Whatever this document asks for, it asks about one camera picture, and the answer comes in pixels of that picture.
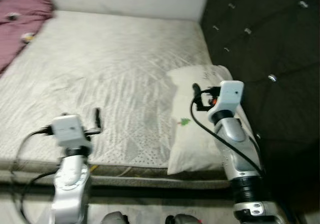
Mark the white pillow green tree print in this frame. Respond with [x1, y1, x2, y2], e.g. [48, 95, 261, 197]
[165, 64, 262, 176]

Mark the beige quilted mattress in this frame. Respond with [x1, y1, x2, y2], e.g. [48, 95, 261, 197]
[0, 9, 251, 174]

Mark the grey bed base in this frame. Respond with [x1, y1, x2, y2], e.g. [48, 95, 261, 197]
[0, 169, 236, 191]

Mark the black tufted headboard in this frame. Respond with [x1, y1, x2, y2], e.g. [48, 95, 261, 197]
[199, 0, 320, 205]

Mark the grey robot left leg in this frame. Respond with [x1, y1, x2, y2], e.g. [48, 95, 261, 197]
[99, 211, 130, 224]

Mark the mauve cartoon print blanket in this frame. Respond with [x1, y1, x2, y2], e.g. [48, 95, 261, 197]
[0, 0, 55, 76]

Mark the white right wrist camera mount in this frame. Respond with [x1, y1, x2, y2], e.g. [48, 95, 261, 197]
[212, 80, 245, 117]

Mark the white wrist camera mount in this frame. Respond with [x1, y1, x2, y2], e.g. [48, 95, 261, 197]
[212, 80, 245, 117]
[51, 114, 94, 151]

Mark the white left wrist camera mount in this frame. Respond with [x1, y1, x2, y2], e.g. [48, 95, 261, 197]
[51, 114, 94, 151]

